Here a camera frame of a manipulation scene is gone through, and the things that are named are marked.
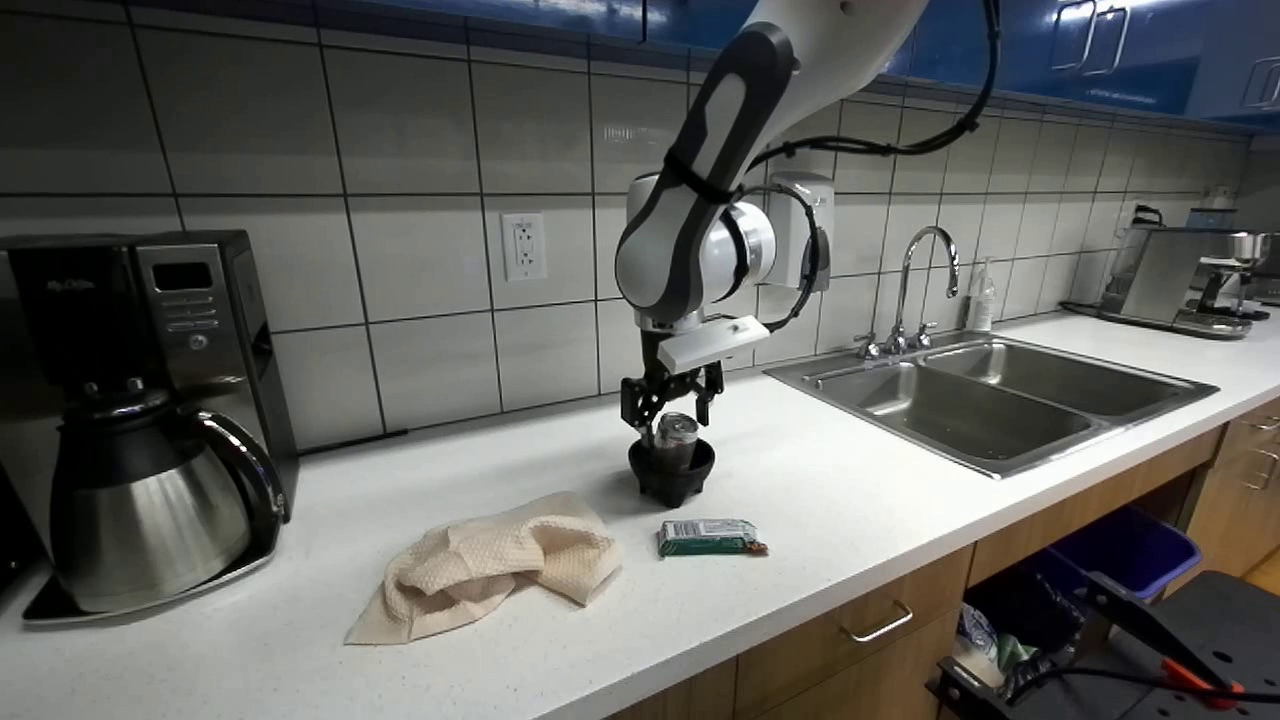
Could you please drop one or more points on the wooden base cabinet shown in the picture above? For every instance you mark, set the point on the wooden base cabinet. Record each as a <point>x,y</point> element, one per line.
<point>814,660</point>

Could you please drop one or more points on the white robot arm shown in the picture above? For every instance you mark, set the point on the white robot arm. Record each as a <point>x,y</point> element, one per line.
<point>725,122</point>

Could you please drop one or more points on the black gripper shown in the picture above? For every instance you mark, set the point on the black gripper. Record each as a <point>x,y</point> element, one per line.
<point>675,387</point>

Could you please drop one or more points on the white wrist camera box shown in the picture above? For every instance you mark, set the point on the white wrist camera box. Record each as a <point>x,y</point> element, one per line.
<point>704,347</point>

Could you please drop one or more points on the black silver coffee maker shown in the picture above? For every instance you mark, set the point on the black silver coffee maker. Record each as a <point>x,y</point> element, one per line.
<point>187,303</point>

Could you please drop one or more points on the chrome sink faucet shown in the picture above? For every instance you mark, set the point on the chrome sink faucet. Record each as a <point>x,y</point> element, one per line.
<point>909,267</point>

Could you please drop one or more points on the silver espresso machine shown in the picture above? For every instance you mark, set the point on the silver espresso machine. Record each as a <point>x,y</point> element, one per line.
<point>1174,281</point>

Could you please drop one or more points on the small soap bottle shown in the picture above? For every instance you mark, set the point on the small soap bottle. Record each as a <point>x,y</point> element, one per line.
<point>981,305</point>

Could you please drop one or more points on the beige crumpled cloth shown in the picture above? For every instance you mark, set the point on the beige crumpled cloth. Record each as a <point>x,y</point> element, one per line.
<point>482,567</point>

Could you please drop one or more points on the white wall outlet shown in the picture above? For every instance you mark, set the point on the white wall outlet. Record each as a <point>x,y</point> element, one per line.
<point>524,249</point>

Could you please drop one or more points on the metal can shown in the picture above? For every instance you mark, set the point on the metal can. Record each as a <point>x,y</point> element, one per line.
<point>679,436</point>

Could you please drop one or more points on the steel coffee carafe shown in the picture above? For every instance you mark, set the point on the steel coffee carafe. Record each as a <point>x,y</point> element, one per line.
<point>147,506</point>

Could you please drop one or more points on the green white snack package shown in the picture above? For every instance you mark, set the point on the green white snack package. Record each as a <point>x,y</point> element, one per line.
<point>708,539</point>

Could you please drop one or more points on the black bowl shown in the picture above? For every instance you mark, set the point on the black bowl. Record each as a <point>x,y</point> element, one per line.
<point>668,480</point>

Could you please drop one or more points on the blue plastic bin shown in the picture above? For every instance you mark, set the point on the blue plastic bin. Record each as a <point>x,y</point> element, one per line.
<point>1126,554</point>

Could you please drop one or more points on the stainless steel double sink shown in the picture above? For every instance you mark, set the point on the stainless steel double sink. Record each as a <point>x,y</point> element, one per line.
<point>984,405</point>

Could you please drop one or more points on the blue upper cabinet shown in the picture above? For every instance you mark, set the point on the blue upper cabinet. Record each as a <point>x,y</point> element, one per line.
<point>560,13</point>

